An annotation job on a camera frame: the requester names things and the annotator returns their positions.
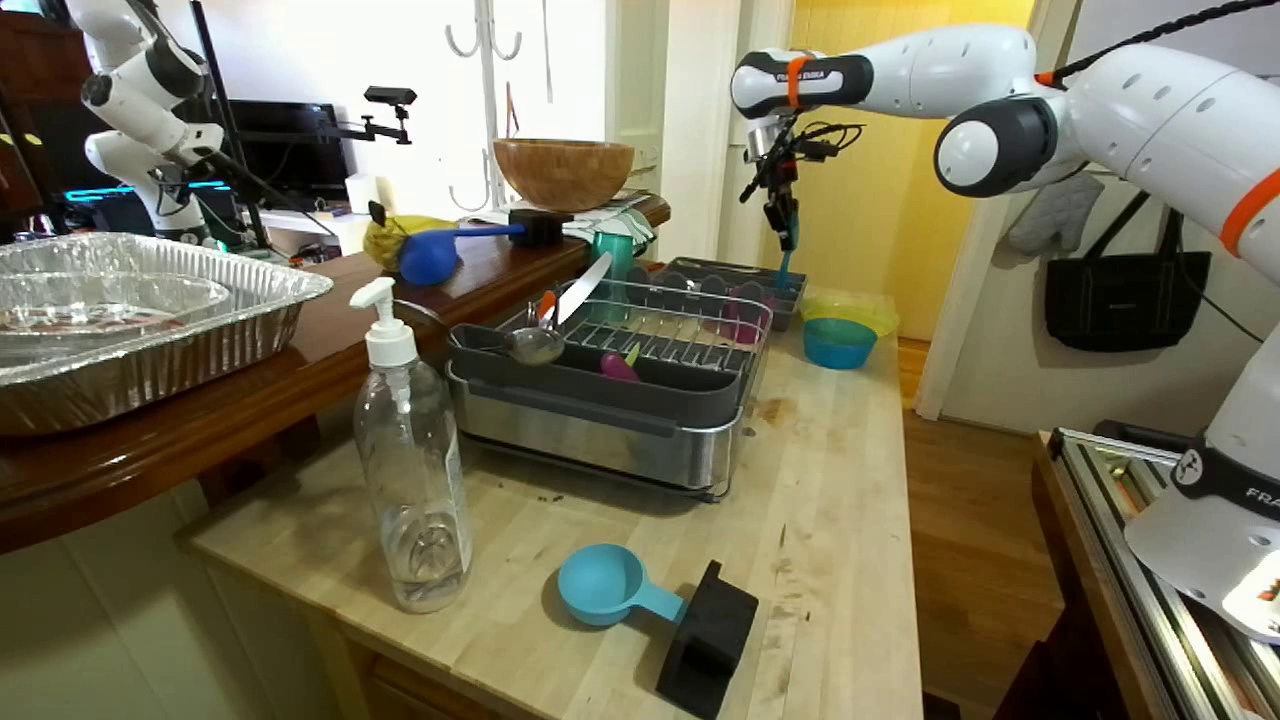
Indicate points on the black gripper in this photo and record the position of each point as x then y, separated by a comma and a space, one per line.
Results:
782, 171

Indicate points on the blue plastic knife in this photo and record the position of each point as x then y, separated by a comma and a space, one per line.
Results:
789, 274

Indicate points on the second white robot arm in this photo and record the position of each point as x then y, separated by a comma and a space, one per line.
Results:
140, 105

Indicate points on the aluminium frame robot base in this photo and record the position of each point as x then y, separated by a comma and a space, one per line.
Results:
1135, 505

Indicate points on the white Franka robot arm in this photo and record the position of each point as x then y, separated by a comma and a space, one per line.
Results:
1163, 123

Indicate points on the grey plastic utensil tray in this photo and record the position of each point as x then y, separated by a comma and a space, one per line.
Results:
732, 283

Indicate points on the grey dish drying rack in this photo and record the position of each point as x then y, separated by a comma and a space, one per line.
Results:
602, 425

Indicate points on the pink plastic cup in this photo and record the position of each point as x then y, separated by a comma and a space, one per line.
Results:
745, 323

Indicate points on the yellow-green plastic plate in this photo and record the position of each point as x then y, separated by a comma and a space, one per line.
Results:
853, 305

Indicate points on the blue plastic bowl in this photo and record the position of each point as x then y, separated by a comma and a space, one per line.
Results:
843, 344

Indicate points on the teal plastic cup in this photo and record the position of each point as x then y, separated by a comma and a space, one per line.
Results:
618, 252

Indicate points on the white spatula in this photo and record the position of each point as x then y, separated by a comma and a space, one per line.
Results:
586, 284

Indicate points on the large wooden bowl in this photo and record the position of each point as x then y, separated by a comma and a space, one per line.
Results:
567, 174

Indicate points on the grey oven mitt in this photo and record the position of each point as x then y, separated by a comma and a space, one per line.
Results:
1055, 212

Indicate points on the steel ladle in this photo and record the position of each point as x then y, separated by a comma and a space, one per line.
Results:
539, 344

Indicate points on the black hanging bag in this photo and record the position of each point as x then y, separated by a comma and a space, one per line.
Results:
1127, 302

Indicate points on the blue plastic ladle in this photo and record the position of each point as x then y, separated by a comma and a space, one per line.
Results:
428, 258

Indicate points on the dark wooden table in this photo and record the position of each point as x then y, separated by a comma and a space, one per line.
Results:
403, 305

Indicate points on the yellow object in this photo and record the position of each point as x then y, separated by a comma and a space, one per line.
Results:
387, 240

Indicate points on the blue measuring scoop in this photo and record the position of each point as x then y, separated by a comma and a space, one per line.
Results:
602, 587

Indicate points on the black plastic block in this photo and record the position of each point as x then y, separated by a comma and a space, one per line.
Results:
705, 640

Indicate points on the clear soap pump bottle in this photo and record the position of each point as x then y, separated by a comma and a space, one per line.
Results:
414, 494

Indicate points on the black monitor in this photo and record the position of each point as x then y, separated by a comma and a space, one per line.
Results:
286, 147

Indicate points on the aluminium foil baking tray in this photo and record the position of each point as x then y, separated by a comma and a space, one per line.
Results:
135, 323

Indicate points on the black camera on stand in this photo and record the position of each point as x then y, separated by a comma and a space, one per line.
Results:
390, 98

